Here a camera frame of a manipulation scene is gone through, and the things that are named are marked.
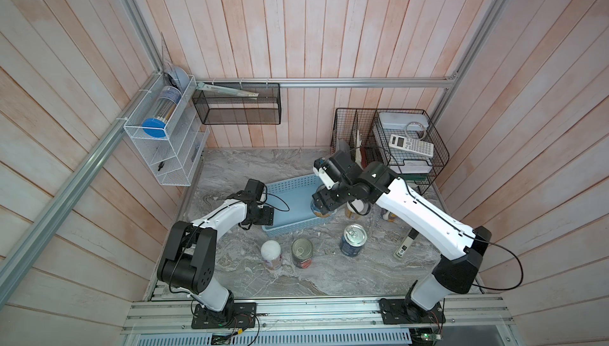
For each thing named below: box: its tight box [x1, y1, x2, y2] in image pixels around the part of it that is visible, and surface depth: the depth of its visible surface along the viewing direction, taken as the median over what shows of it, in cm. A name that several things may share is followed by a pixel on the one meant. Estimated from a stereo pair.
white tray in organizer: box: [379, 111, 429, 131], surface depth 102 cm
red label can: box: [291, 237, 314, 270], surface depth 79 cm
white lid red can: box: [260, 239, 284, 271], surface depth 78 cm
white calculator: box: [388, 134, 435, 158], surface depth 94 cm
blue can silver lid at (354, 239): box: [340, 223, 368, 258], surface depth 82 cm
